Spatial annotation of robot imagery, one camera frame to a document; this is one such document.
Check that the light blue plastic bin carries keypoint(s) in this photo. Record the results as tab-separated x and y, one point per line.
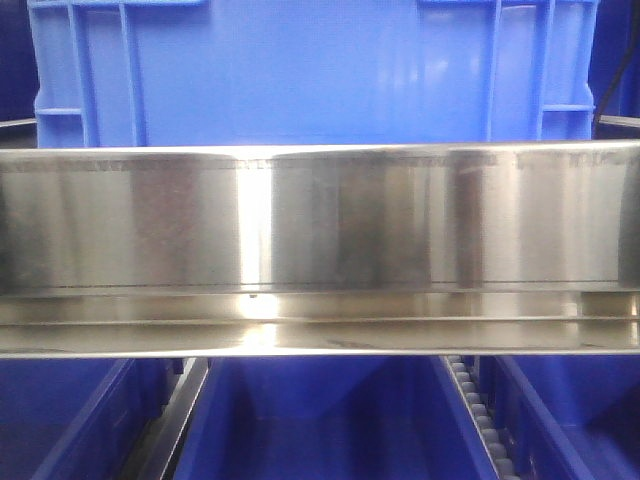
156	73

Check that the dark blue bin lower centre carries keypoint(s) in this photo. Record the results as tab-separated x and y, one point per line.
324	417

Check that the white roller conveyor track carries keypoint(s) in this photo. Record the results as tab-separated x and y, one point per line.
496	451

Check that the dark blue bin lower right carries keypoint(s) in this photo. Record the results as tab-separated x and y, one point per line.
564	417

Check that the dark blue bin lower left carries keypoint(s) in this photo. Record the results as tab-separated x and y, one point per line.
78	419

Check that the dark blue bin upper left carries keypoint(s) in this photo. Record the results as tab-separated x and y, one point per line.
19	79

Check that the stainless steel shelf rail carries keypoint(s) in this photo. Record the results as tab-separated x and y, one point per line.
311	250

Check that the steel divider rail lower left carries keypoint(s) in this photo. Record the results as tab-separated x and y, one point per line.
156	454

